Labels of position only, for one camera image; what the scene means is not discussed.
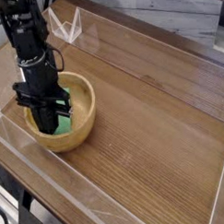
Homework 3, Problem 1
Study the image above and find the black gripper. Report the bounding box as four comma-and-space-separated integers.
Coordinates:
12, 51, 71, 134

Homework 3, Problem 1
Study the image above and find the green rectangular block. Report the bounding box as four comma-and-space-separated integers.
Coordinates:
51, 86, 73, 136

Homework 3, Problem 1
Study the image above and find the brown wooden bowl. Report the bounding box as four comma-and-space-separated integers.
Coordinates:
23, 71, 96, 152

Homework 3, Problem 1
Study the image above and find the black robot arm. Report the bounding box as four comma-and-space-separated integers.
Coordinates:
0, 0, 71, 135

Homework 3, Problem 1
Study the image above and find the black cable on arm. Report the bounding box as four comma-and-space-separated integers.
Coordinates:
45, 45, 66, 74

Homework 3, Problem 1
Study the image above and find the clear acrylic corner bracket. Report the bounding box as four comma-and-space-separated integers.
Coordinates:
48, 7, 82, 43

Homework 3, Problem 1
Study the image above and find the clear acrylic tray wall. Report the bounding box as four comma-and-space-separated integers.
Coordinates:
0, 6, 224, 224

